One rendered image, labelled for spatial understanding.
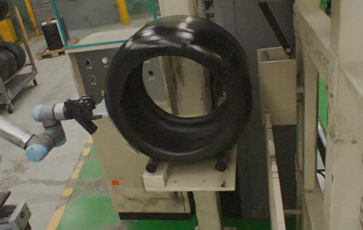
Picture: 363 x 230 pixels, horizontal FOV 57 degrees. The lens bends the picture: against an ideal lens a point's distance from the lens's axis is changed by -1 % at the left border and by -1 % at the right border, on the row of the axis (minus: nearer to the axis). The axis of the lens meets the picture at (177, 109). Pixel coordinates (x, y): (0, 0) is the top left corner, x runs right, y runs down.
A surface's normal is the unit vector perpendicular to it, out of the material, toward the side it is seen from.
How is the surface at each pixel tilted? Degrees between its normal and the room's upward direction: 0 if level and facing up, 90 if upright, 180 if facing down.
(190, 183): 0
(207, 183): 0
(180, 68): 90
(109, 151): 90
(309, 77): 90
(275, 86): 90
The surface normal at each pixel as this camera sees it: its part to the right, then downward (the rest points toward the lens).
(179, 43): -0.16, 0.28
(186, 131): -0.14, -0.48
